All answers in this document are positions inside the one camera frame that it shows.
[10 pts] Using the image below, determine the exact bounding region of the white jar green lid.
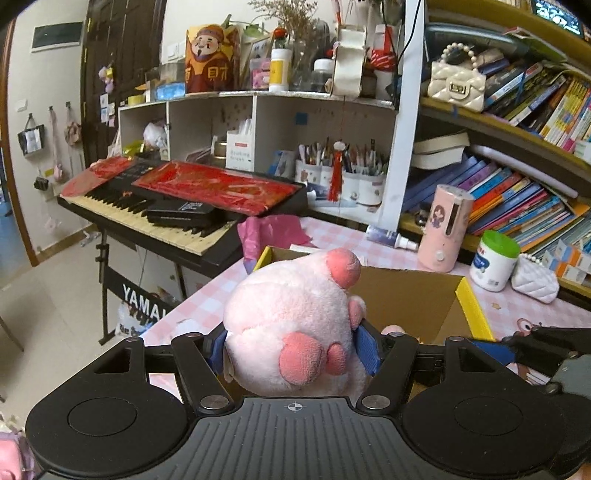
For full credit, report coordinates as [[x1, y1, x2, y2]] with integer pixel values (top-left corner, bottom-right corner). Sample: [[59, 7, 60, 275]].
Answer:
[[469, 230, 522, 293]]

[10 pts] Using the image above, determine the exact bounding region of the white bottle yellow label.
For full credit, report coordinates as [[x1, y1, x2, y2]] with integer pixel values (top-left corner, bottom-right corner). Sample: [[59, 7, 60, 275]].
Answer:
[[269, 46, 293, 92]]

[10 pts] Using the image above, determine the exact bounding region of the white printed bag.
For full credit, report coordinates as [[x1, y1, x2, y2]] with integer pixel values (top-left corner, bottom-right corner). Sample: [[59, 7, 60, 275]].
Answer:
[[117, 300, 162, 337]]

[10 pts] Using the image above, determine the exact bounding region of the black flat box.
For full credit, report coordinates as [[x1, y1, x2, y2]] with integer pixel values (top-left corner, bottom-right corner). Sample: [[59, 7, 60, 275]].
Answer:
[[145, 198, 218, 234]]

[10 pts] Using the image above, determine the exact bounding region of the dried flower bunch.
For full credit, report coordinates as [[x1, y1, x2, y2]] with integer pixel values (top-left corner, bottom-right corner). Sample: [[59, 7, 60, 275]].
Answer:
[[247, 0, 333, 51]]

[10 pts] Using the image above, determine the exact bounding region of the orange and blue carton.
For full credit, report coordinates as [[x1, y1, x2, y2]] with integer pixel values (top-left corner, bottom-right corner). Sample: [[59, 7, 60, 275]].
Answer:
[[554, 261, 591, 284], [540, 239, 591, 268]]

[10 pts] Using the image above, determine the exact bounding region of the white pen holder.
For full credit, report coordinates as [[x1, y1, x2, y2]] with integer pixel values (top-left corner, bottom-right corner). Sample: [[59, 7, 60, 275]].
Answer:
[[294, 138, 331, 195], [344, 141, 387, 206]]

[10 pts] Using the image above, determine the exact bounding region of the pink printed desk mat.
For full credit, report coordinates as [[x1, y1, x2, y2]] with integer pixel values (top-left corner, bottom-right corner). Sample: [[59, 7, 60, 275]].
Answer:
[[139, 215, 591, 398]]

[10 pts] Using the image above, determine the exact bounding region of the pink hanging bag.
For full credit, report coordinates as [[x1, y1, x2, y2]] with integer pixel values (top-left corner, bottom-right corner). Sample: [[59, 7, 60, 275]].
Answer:
[[62, 104, 84, 148]]

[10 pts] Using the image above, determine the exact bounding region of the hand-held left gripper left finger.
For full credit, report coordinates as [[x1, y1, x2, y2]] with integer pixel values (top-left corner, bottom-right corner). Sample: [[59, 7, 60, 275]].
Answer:
[[92, 329, 234, 415]]

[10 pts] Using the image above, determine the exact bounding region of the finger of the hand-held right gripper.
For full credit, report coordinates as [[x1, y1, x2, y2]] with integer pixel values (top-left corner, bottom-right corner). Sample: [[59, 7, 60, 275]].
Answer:
[[505, 326, 591, 350], [485, 343, 591, 382]]

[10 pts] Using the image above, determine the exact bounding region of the red tassel ornament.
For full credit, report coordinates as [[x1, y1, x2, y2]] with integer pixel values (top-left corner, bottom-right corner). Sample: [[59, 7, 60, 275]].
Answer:
[[327, 141, 347, 202]]

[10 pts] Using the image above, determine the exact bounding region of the blue tissue box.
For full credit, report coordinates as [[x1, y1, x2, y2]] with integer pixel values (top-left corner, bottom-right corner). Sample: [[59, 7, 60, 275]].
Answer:
[[154, 83, 186, 101]]

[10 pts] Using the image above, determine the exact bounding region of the thick cream book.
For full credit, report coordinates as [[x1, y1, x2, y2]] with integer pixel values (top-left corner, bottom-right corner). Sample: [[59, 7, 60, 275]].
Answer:
[[411, 131, 472, 169]]

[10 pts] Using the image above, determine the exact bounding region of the blue package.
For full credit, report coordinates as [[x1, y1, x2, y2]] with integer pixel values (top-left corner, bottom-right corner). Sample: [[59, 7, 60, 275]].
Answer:
[[270, 150, 296, 178]]

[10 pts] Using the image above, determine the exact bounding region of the wall electrical panel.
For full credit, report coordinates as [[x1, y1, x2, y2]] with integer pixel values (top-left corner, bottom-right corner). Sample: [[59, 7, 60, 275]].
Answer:
[[31, 22, 84, 52]]

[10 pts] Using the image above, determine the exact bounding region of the white ribbon roll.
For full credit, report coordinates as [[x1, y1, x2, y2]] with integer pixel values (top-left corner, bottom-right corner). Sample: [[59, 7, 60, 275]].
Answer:
[[330, 23, 370, 99]]

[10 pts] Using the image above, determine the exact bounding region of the row of small books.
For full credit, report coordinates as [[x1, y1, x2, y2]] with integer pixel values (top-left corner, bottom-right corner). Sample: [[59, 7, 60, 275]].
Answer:
[[480, 58, 591, 153]]

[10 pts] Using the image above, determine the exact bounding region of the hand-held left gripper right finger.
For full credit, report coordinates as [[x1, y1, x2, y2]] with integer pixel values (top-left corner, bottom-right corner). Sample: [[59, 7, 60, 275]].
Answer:
[[353, 322, 504, 415]]

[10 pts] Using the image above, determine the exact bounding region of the black electronic keyboard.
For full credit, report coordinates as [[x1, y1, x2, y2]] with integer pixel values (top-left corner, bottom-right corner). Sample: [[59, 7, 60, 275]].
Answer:
[[58, 157, 309, 278]]

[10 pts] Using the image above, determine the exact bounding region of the large red printed sheet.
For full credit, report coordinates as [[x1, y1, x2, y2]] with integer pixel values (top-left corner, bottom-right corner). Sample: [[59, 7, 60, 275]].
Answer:
[[131, 160, 305, 217]]

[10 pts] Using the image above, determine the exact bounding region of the black keyboard stand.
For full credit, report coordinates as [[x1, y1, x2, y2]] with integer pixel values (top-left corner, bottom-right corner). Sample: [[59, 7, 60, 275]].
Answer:
[[95, 226, 185, 344]]

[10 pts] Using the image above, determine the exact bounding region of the dark printed box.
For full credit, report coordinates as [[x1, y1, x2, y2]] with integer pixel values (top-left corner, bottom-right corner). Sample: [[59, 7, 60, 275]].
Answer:
[[531, 0, 583, 35]]

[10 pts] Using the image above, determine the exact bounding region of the white upright box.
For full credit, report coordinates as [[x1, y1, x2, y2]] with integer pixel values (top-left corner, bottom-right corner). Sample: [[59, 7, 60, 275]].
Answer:
[[226, 117, 256, 172]]

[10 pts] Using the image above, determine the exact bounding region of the printed figure canister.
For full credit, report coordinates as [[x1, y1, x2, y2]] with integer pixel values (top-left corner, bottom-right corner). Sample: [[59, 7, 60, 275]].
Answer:
[[185, 21, 242, 95]]

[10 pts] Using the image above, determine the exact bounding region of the pink cloth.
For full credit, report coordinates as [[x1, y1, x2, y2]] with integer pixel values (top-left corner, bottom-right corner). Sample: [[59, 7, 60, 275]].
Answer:
[[0, 429, 28, 480]]

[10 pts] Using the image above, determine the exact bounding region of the red and white bottle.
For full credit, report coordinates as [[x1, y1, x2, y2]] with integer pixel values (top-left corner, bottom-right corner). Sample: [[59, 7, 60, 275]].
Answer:
[[369, 23, 400, 100]]

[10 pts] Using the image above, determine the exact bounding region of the small spray bottle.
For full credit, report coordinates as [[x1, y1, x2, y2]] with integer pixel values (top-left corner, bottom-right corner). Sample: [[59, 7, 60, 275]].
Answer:
[[366, 225, 419, 251]]

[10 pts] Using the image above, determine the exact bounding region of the white quilted purse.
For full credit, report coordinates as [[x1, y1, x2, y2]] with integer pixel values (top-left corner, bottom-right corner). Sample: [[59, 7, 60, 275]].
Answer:
[[510, 253, 561, 304]]

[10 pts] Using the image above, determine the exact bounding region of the small red printed sheet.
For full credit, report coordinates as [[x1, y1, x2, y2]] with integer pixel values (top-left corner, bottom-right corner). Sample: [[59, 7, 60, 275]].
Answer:
[[60, 156, 153, 197]]

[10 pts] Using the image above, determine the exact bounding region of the yellow cardboard box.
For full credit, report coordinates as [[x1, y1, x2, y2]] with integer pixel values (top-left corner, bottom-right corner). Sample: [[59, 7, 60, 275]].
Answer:
[[252, 246, 498, 402]]

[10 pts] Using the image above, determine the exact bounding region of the row of colourful books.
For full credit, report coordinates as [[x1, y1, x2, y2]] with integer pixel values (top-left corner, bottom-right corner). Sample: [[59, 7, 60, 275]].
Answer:
[[406, 154, 591, 259]]

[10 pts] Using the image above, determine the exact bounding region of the wooden bookshelf white frame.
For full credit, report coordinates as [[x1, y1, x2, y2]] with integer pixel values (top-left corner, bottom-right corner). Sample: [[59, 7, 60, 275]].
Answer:
[[388, 0, 591, 301]]

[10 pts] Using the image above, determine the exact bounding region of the pink cylindrical humidifier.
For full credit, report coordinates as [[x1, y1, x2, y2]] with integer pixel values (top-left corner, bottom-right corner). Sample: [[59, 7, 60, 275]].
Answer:
[[417, 184, 475, 273]]

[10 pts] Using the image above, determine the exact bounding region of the black hanging bag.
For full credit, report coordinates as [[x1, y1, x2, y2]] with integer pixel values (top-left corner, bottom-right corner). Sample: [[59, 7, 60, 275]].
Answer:
[[17, 113, 47, 160]]

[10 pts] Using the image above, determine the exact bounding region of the dark wooden door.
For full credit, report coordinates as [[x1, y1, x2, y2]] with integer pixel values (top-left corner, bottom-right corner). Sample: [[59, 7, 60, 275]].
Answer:
[[81, 0, 167, 162]]

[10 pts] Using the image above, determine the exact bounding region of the black hanging cable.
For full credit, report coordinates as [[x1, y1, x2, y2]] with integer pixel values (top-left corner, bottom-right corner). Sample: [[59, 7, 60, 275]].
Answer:
[[392, 0, 426, 112]]

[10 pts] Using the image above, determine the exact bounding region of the pink plastic bag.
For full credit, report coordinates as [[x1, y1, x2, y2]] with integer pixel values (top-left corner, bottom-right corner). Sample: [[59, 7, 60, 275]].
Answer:
[[237, 215, 315, 273]]

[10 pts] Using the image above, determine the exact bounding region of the pink hanging strap pouch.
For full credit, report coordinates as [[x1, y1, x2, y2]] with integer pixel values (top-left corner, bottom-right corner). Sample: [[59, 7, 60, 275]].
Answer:
[[46, 106, 65, 181]]

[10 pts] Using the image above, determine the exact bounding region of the cream pearl handbag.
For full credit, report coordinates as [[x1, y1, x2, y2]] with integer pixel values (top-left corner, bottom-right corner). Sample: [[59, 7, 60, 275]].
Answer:
[[427, 42, 486, 113]]

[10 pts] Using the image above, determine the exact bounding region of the white plastic bag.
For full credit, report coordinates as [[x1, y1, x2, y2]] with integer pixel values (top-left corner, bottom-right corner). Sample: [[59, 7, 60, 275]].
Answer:
[[142, 121, 169, 151]]

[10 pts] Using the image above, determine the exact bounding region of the white cubby shelf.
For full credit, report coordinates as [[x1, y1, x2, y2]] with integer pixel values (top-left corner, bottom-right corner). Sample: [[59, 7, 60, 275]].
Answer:
[[117, 90, 400, 222]]

